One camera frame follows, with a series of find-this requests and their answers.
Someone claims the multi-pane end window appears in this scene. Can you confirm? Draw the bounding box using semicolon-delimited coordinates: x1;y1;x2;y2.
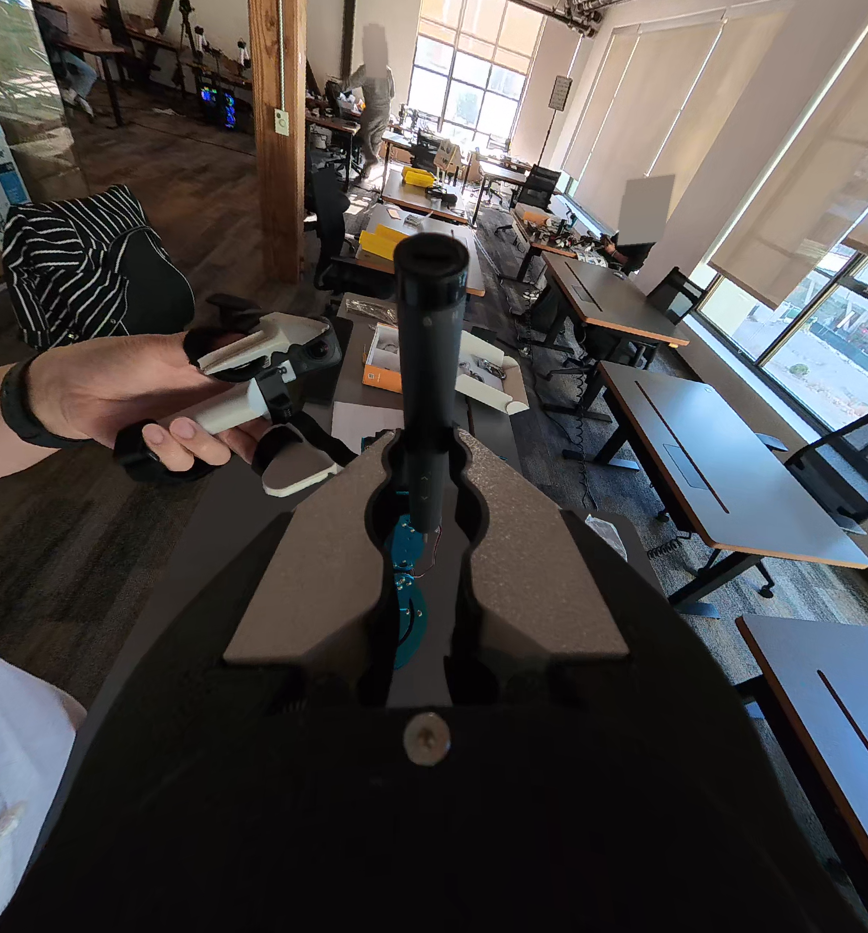
407;0;545;150

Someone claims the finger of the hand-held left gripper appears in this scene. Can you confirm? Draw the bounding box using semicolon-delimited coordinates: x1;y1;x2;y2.
199;312;331;378
261;427;343;499

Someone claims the blue toy robot arm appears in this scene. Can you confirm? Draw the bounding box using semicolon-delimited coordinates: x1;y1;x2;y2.
381;490;442;673

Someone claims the white paper sheet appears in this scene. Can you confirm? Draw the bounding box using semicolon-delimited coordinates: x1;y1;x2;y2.
329;399;407;456

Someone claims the black electric screwdriver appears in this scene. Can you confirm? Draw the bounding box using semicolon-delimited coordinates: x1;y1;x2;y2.
392;233;473;535

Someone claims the black wristwatch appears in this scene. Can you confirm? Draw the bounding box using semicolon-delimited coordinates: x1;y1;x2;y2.
0;352;88;450

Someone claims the person's white shirt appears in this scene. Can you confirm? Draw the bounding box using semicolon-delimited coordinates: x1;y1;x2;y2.
0;634;88;933

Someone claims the orange and white box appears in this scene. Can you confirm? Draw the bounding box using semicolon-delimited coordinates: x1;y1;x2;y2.
457;329;531;416

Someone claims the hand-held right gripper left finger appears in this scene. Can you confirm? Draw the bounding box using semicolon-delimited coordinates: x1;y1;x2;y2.
224;430;400;707

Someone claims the grey wood-edged desk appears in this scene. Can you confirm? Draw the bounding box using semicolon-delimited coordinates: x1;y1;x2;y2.
542;251;691;349
596;359;868;621
734;612;868;912
356;203;487;298
381;166;478;225

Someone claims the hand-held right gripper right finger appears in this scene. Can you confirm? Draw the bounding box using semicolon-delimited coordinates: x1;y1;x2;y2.
444;429;630;707

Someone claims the person's left hand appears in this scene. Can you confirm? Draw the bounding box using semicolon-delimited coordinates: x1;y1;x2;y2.
29;331;274;473

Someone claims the beige roller blind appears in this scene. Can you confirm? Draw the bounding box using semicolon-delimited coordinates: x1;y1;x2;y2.
572;18;731;220
707;0;868;311

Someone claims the dark grey desk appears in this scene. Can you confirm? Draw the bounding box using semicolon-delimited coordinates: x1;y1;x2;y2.
157;290;671;606

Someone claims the lit computer tower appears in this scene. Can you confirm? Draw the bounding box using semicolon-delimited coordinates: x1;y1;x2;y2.
198;82;240;134

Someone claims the wooden post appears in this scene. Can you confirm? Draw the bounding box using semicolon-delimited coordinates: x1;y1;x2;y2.
248;0;308;287

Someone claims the black white striped cloth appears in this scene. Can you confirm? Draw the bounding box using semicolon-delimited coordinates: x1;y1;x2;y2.
1;184;196;352

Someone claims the black office chair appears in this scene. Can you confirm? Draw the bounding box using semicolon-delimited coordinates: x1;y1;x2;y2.
756;402;868;538
308;166;398;296
515;164;563;214
647;266;706;327

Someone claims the large side window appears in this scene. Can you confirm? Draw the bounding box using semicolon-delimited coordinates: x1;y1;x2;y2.
696;241;868;432

